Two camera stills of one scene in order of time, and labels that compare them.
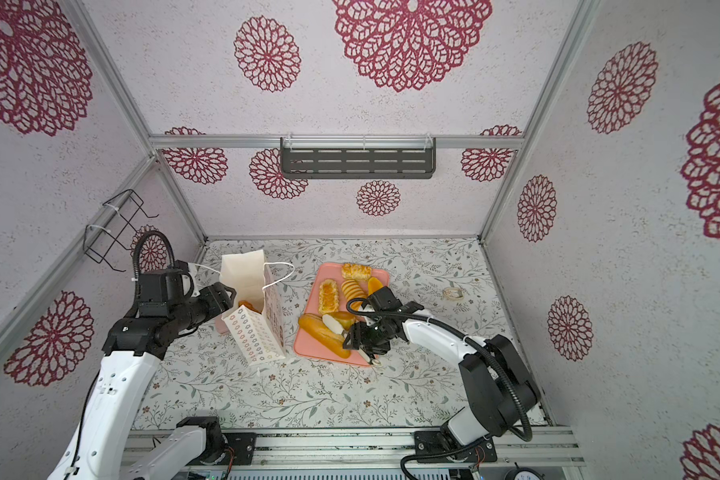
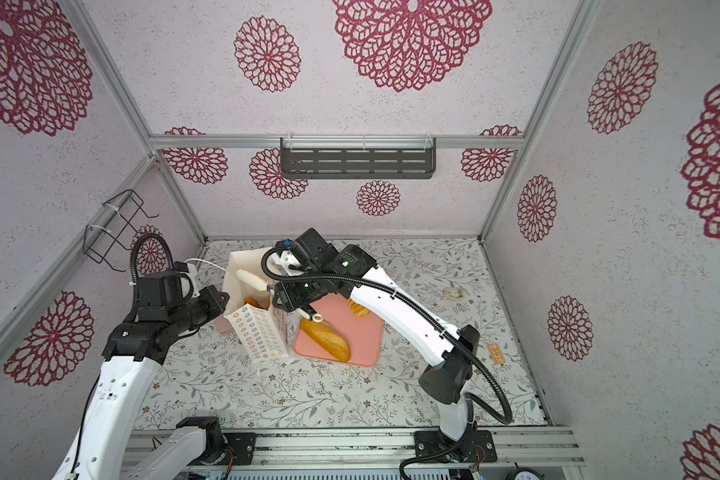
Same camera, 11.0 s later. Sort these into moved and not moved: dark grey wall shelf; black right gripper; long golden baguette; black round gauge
Moved: black right gripper
Not moved: black round gauge; long golden baguette; dark grey wall shelf
